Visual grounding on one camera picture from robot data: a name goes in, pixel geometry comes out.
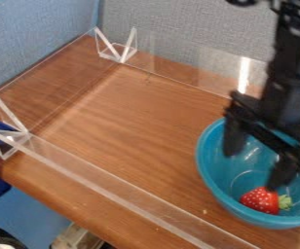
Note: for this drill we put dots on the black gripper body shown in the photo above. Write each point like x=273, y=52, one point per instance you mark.
x=278, y=137

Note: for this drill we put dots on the red strawberry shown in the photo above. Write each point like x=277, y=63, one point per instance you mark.
x=265, y=201

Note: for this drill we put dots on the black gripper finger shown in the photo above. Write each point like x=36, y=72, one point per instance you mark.
x=282, y=172
x=236, y=136

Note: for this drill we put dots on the beige object under table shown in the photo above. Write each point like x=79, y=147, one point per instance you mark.
x=77, y=238

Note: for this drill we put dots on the blue plastic bowl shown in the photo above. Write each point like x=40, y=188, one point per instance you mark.
x=233, y=176

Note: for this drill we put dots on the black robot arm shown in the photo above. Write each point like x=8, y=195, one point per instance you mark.
x=270, y=117

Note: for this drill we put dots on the clear acrylic barrier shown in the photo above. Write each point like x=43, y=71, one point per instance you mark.
x=107, y=117

